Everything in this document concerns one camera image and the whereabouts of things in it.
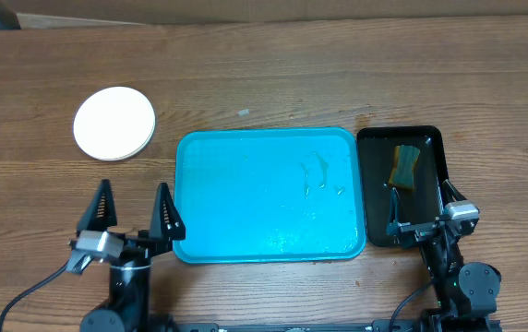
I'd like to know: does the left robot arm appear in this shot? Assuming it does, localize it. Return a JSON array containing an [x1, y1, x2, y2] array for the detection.
[[66, 179, 186, 332]]

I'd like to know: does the white plate with red stain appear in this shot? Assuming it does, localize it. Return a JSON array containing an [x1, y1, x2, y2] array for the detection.
[[73, 87, 156, 161]]

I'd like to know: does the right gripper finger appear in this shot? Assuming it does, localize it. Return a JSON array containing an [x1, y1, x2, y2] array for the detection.
[[386, 187, 401, 235], [441, 179, 466, 204]]

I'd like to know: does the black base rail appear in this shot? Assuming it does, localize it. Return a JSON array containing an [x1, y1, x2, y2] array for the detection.
[[148, 315, 433, 332]]

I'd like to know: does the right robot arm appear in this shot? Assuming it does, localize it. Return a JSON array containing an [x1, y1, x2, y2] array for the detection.
[[386, 180, 502, 332]]

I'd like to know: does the black rectangular water tray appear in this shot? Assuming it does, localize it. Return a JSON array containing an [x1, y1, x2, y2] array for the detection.
[[356, 125, 449, 247]]

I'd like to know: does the yellow-green rimmed plate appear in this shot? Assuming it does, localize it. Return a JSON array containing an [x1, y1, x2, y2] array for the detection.
[[101, 101, 156, 160]]

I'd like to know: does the blue plastic tray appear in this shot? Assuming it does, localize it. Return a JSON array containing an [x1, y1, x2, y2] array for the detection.
[[174, 127, 366, 264]]

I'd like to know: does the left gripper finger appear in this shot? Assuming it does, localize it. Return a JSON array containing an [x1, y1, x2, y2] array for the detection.
[[77, 179, 117, 233], [149, 183, 186, 242]]

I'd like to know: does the green yellow sponge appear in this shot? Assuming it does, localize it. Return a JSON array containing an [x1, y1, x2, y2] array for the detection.
[[388, 145, 420, 190]]

